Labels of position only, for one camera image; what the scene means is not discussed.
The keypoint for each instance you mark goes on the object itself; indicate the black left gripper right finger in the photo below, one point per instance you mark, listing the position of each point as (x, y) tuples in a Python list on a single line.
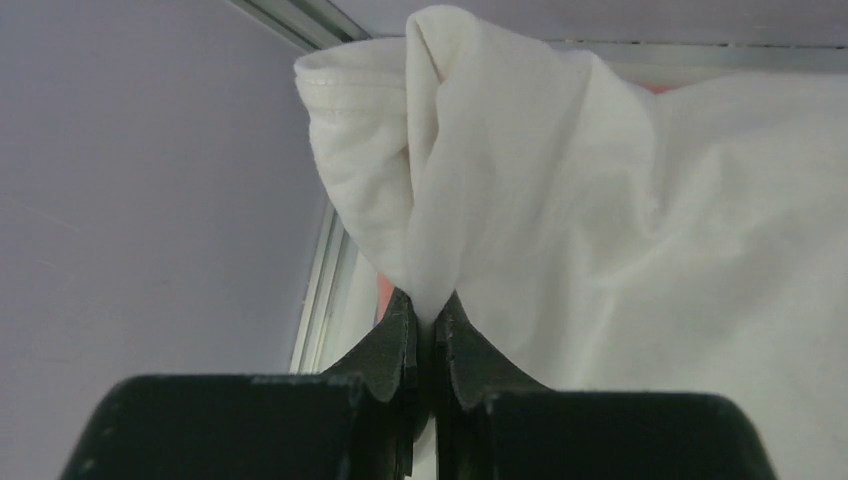
[(495, 421)]

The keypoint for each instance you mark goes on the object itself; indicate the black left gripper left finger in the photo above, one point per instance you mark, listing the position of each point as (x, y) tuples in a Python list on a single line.
[(358, 419)]

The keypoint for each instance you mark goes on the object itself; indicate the white t shirt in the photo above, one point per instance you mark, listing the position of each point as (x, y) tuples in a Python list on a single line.
[(602, 235)]

